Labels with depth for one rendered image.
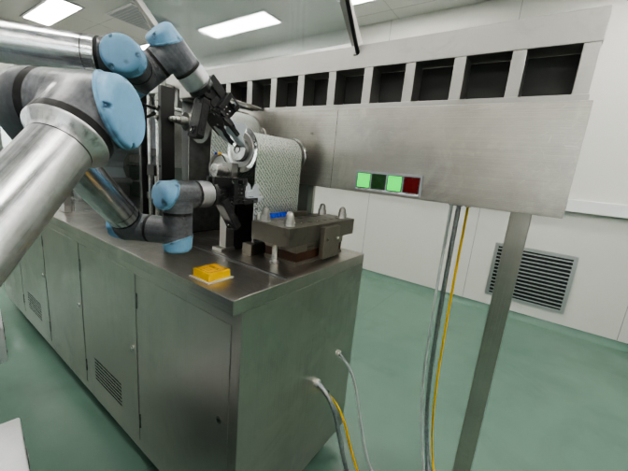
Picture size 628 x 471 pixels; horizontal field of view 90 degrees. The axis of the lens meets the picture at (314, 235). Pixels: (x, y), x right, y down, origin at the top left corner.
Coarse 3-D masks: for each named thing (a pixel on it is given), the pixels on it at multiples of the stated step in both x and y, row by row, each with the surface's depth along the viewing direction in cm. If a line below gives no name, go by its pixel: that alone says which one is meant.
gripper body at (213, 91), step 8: (208, 80) 85; (216, 80) 88; (208, 88) 85; (216, 88) 89; (192, 96) 87; (200, 96) 89; (208, 96) 88; (216, 96) 90; (224, 96) 91; (232, 96) 92; (216, 104) 90; (224, 104) 90; (232, 104) 94; (208, 112) 90; (216, 112) 89; (224, 112) 91; (232, 112) 94; (208, 120) 94; (216, 120) 92
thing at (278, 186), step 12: (264, 168) 107; (276, 168) 111; (288, 168) 116; (300, 168) 122; (264, 180) 108; (276, 180) 112; (288, 180) 118; (264, 192) 109; (276, 192) 114; (288, 192) 119; (264, 204) 110; (276, 204) 115; (288, 204) 120
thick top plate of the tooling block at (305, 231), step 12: (300, 216) 118; (312, 216) 122; (324, 216) 124; (336, 216) 127; (252, 228) 102; (264, 228) 98; (276, 228) 96; (288, 228) 93; (300, 228) 97; (312, 228) 102; (348, 228) 122; (264, 240) 99; (276, 240) 96; (288, 240) 93; (300, 240) 98; (312, 240) 104
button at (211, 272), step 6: (210, 264) 87; (216, 264) 88; (198, 270) 82; (204, 270) 82; (210, 270) 83; (216, 270) 83; (222, 270) 84; (228, 270) 85; (198, 276) 83; (204, 276) 81; (210, 276) 80; (216, 276) 82; (222, 276) 84; (228, 276) 85
